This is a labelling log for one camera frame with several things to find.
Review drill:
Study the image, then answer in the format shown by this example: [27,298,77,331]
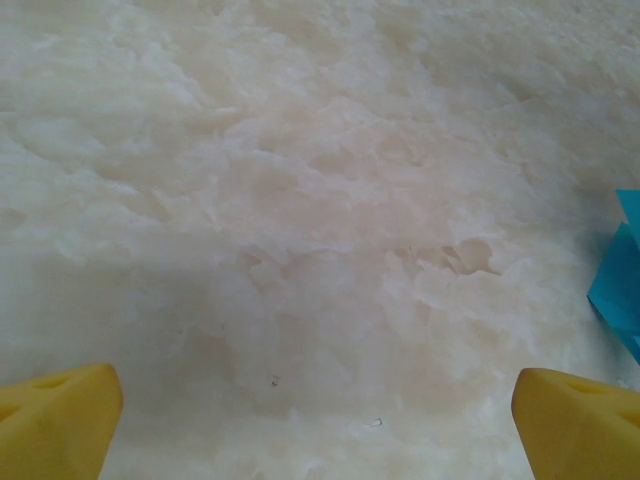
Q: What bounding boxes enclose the blue paper sheet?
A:
[587,188,640,366]

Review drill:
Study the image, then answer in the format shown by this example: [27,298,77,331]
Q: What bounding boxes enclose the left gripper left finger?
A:
[0,363,125,480]

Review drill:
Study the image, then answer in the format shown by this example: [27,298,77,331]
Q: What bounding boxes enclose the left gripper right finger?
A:
[510,368,640,480]

